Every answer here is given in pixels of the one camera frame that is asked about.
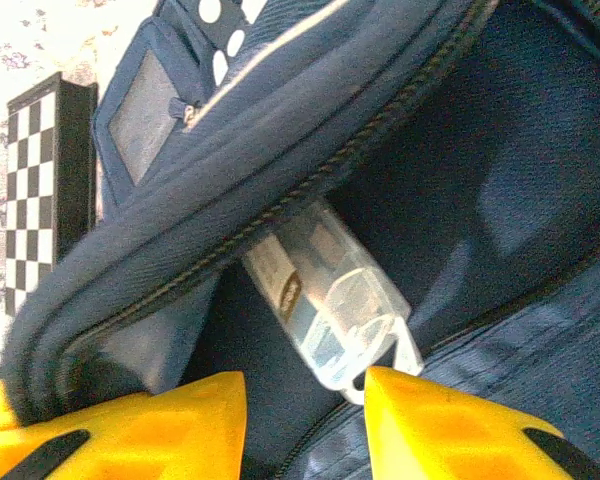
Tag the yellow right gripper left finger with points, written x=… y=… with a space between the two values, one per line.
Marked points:
x=145 y=440

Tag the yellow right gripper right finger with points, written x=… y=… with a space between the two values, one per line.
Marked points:
x=455 y=435

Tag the navy blue backpack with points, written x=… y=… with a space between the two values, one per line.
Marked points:
x=480 y=150

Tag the black white chessboard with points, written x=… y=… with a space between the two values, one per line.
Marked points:
x=30 y=200

